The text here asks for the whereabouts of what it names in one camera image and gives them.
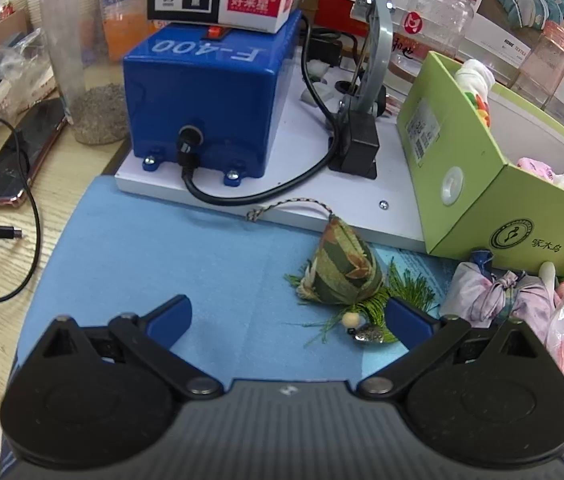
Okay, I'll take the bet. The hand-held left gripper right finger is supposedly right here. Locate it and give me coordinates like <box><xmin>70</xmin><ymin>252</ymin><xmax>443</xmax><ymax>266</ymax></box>
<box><xmin>356</xmin><ymin>296</ymin><xmax>543</xmax><ymax>402</ymax></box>

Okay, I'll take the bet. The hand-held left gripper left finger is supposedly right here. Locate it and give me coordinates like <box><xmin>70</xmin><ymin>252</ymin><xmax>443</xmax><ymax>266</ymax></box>
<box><xmin>37</xmin><ymin>294</ymin><xmax>224</xmax><ymax>402</ymax></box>

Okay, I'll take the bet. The green fabric tassel sachet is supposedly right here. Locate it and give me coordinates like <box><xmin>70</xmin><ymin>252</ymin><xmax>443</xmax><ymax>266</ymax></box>
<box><xmin>246</xmin><ymin>199</ymin><xmax>444</xmax><ymax>349</ymax></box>

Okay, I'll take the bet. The green cardboard box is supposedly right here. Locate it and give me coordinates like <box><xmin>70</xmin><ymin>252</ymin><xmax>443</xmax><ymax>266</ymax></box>
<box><xmin>395</xmin><ymin>50</ymin><xmax>564</xmax><ymax>272</ymax></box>

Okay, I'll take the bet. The blue printed blanket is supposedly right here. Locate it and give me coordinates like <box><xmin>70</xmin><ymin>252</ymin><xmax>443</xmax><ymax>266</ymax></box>
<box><xmin>14</xmin><ymin>175</ymin><xmax>564</xmax><ymax>478</ymax></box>

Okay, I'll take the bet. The purple floral cloth bundle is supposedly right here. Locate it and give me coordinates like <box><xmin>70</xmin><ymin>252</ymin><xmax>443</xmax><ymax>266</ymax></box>
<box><xmin>441</xmin><ymin>248</ymin><xmax>559</xmax><ymax>329</ymax></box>

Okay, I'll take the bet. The white base board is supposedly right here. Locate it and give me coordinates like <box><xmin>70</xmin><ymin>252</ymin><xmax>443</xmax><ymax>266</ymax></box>
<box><xmin>114</xmin><ymin>57</ymin><xmax>429</xmax><ymax>254</ymax></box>

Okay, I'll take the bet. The dark smartphone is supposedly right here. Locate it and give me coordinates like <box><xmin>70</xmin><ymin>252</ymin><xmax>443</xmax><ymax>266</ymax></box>
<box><xmin>0</xmin><ymin>97</ymin><xmax>69</xmax><ymax>210</ymax></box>

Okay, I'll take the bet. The blue metal machine box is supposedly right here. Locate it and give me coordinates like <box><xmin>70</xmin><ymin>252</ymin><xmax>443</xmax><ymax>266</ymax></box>
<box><xmin>122</xmin><ymin>9</ymin><xmax>304</xmax><ymax>180</ymax></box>

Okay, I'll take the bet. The tall clear plastic jar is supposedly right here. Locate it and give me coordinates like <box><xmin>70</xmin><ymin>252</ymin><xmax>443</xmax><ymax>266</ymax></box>
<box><xmin>41</xmin><ymin>0</ymin><xmax>129</xmax><ymax>147</ymax></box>

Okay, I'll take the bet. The crumpled clear plastic bag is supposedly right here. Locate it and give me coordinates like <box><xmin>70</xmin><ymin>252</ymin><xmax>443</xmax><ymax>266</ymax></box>
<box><xmin>0</xmin><ymin>29</ymin><xmax>59</xmax><ymax>117</ymax></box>

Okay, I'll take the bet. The pink glass jar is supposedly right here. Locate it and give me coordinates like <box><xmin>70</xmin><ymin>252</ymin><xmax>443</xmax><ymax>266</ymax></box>
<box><xmin>511</xmin><ymin>22</ymin><xmax>564</xmax><ymax>112</ymax></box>

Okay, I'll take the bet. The orange white snack bag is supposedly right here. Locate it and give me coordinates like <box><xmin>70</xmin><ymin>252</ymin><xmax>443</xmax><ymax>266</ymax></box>
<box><xmin>101</xmin><ymin>0</ymin><xmax>159</xmax><ymax>65</ymax></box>

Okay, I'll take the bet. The clear jar with red lid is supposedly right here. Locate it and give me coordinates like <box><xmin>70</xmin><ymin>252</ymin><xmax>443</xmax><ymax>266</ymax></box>
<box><xmin>391</xmin><ymin>0</ymin><xmax>493</xmax><ymax>80</ymax></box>

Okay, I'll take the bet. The black machine power cable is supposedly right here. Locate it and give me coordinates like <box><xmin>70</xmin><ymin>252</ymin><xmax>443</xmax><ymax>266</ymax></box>
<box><xmin>176</xmin><ymin>12</ymin><xmax>344</xmax><ymax>207</ymax></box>

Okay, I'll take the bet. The black charger cable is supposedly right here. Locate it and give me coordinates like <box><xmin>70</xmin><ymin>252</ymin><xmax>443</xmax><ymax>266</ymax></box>
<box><xmin>0</xmin><ymin>117</ymin><xmax>44</xmax><ymax>304</ymax></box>

